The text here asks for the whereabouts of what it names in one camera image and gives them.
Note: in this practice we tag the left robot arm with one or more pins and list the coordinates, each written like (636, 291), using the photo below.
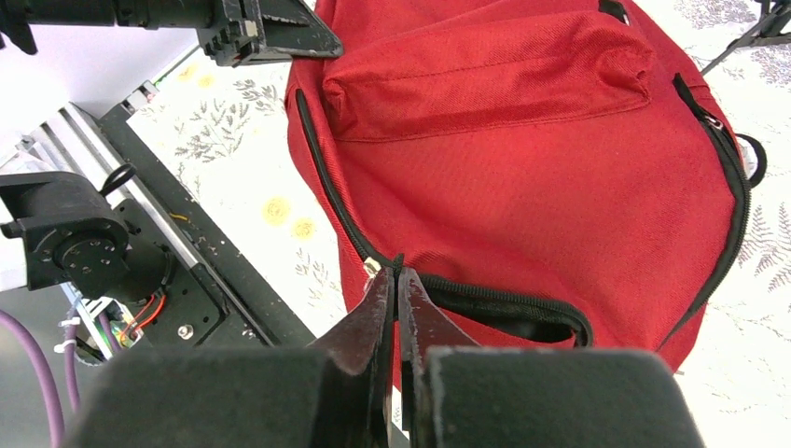
(17, 17)

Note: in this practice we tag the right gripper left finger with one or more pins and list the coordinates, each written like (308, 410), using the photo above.
(356, 390)

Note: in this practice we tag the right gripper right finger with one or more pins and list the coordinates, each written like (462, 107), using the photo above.
(422, 325)

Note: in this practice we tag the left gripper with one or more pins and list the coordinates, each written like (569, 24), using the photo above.
(285, 29)

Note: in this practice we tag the black microphone tripod stand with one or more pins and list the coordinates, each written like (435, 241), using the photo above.
(768, 31)

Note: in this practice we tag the red backpack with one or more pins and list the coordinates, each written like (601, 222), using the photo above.
(558, 173)

